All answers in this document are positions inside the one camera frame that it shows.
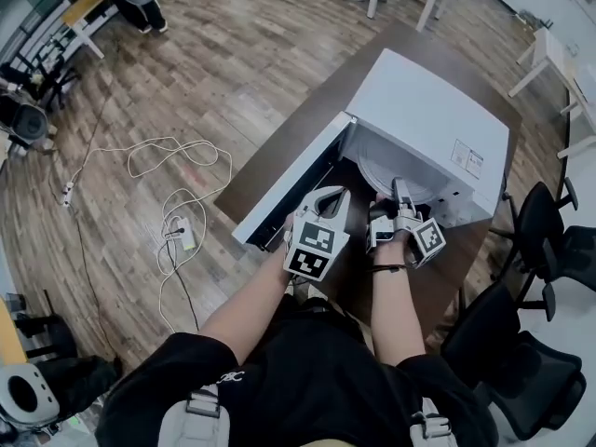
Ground long white cable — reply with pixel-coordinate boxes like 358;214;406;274
127;136;234;334

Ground black mesh office chair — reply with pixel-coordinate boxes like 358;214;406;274
487;176;596;323
440;280;589;442

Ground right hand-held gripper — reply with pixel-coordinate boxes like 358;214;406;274
366;176;447;270

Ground grey backpack strap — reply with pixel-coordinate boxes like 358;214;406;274
408;396;461;447
156;383;232;447

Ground person's black shirt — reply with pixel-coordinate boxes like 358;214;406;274
94;295;500;447

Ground grey round turntable plate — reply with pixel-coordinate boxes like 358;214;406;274
357;135;449;205

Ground person's right forearm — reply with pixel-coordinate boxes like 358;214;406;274
370;238;427;368

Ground person's left forearm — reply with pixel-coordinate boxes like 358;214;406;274
198;216;300;363

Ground white round shell chair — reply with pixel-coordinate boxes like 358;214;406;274
0;362;61;433

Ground black floor cable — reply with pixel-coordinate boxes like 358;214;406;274
162;228;201;332

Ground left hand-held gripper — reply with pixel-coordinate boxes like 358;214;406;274
282;185;352;282

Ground yellow top desk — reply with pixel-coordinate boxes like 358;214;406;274
59;0;112;61
0;294;30;367

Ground white microwave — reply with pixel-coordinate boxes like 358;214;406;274
231;47;511;251

